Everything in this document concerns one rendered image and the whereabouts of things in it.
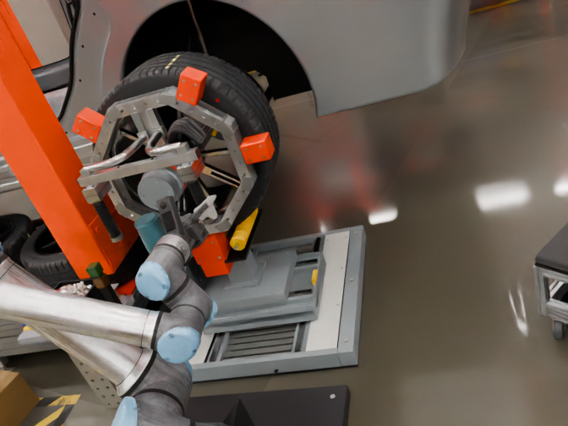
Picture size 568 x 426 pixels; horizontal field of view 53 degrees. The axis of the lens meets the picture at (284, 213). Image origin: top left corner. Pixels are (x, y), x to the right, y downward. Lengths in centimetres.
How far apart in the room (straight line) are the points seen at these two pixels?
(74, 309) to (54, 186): 84
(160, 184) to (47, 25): 531
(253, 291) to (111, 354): 89
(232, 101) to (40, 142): 67
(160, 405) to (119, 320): 28
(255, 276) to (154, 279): 102
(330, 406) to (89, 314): 72
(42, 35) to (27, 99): 502
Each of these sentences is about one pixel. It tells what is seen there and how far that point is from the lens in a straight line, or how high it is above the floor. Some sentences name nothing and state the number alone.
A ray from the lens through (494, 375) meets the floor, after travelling 205.
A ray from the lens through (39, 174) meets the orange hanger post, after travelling 214.
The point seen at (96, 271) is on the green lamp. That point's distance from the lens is 207.
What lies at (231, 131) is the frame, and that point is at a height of 94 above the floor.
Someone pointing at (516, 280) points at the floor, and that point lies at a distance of 239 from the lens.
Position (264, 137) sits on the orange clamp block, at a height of 88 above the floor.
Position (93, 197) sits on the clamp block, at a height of 92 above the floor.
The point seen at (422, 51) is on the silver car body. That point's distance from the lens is 218.
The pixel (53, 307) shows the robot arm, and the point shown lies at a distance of 138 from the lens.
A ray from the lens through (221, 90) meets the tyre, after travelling 190.
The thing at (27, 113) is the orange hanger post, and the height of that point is 118.
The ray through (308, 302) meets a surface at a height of 15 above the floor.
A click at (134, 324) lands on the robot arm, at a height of 82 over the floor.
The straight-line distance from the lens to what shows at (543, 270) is 195.
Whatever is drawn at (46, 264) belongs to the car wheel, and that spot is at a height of 50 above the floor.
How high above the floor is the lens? 153
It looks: 28 degrees down
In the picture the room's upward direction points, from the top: 21 degrees counter-clockwise
